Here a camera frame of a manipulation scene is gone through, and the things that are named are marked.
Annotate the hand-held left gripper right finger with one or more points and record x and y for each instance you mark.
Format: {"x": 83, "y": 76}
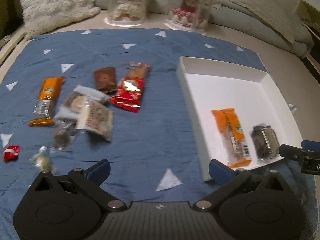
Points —
{"x": 219, "y": 172}

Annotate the clear display case cream doll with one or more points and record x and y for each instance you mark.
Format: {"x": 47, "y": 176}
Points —
{"x": 110, "y": 5}

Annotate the red candy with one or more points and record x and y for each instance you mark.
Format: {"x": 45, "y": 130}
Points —
{"x": 11, "y": 153}

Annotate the grey duvet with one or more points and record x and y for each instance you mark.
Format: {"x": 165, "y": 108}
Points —
{"x": 237, "y": 32}

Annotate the white speckled snack packet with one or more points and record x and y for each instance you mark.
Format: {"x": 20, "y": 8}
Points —
{"x": 96, "y": 118}

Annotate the orange snack bar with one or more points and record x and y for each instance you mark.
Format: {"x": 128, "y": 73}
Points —
{"x": 231, "y": 130}
{"x": 48, "y": 92}

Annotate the dark clear-wrapped snack packet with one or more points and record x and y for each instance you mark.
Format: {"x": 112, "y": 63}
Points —
{"x": 263, "y": 142}

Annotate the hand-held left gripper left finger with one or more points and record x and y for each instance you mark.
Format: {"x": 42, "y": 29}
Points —
{"x": 100, "y": 171}

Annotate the white cardboard box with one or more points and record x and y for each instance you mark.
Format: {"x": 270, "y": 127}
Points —
{"x": 225, "y": 92}

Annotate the green white wrapped candy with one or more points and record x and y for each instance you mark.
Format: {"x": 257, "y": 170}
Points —
{"x": 43, "y": 161}

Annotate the clear brownie packet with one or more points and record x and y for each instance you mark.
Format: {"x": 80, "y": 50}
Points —
{"x": 61, "y": 137}

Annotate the red snack packet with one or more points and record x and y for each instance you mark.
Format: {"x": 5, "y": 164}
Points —
{"x": 128, "y": 95}
{"x": 137, "y": 71}

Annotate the beige fluffy blanket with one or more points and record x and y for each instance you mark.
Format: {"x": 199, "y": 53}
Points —
{"x": 262, "y": 2}

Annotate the brown snack packet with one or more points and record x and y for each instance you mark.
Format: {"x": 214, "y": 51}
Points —
{"x": 105, "y": 78}

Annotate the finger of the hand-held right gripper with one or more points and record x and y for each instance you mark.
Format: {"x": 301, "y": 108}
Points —
{"x": 290, "y": 152}
{"x": 311, "y": 145}

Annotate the blue quilted triangle-print blanket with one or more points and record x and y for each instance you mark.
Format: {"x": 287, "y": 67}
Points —
{"x": 150, "y": 135}

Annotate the crumpled white plastic wrapper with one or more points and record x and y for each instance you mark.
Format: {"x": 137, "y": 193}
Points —
{"x": 292, "y": 108}

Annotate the cream fluffy pillow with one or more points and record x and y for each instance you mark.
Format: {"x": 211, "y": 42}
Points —
{"x": 55, "y": 2}

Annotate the white clear round-cookie packet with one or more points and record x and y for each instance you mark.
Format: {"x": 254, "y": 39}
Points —
{"x": 77, "y": 102}

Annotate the clear display case red doll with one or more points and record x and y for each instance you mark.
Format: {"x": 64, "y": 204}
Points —
{"x": 212, "y": 2}

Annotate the red dress doll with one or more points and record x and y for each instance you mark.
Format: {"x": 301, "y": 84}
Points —
{"x": 187, "y": 11}

